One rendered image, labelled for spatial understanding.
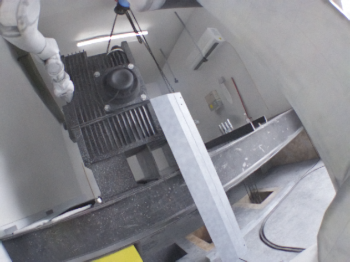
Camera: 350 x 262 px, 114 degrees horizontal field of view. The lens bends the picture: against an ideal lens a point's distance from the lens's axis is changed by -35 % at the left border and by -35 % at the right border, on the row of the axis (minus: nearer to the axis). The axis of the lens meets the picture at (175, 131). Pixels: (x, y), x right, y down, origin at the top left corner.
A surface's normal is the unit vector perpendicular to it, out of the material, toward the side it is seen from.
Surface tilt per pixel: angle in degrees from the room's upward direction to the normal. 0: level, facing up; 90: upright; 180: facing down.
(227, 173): 90
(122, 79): 90
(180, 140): 90
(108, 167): 90
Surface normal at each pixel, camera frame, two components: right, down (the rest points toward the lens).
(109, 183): 0.34, -0.28
